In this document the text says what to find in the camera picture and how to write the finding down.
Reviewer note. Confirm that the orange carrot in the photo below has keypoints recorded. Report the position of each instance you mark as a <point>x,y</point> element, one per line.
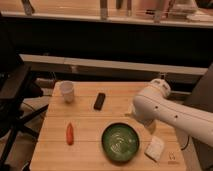
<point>69,134</point>

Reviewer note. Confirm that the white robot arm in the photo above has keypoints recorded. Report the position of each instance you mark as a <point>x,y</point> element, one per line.
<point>151,103</point>

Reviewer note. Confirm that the green ceramic bowl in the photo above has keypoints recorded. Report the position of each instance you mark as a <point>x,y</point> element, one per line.
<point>120,142</point>

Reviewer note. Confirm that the white paper cup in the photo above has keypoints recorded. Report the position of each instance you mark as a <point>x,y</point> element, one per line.
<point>67,91</point>

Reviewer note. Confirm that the black rectangular block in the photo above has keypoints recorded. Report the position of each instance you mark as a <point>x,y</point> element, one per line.
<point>99,101</point>

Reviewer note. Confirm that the white sponge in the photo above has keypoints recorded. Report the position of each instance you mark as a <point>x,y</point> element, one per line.
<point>155,148</point>

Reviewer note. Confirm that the black tripod stand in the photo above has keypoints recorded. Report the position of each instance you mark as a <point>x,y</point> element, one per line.
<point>20,84</point>

